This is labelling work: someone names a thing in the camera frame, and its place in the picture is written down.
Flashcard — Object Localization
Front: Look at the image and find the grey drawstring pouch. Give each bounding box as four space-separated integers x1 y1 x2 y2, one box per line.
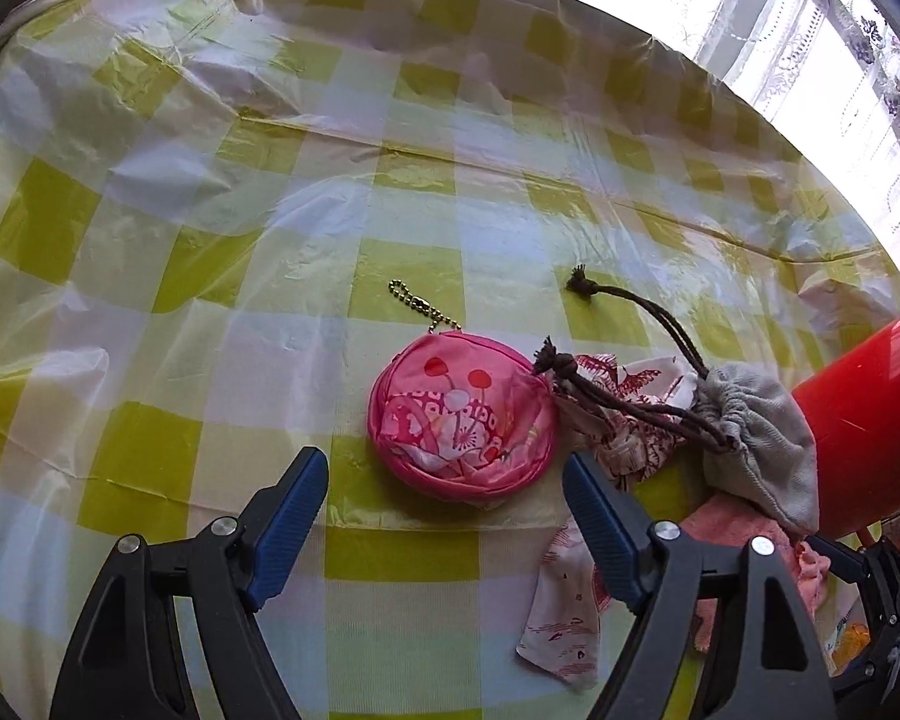
531 263 821 538

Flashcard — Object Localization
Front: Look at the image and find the red white print cloth pouch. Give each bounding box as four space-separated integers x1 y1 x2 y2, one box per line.
517 355 697 691

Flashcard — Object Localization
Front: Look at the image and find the orange organza gift bag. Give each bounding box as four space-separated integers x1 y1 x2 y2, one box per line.
826 572 870 676

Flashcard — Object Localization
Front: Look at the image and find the pink knitted sock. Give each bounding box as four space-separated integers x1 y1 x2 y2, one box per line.
677 491 833 653

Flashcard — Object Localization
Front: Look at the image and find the red thermos jug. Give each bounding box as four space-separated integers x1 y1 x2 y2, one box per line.
793 319 900 538

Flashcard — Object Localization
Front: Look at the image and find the pink round coin purse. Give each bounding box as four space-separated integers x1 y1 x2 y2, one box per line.
367 280 561 506

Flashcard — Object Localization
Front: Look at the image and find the green checkered plastic tablecloth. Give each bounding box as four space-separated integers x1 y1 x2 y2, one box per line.
0 0 900 718

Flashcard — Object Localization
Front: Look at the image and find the white floral sheer curtain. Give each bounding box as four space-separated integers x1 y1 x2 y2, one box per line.
696 0 900 236

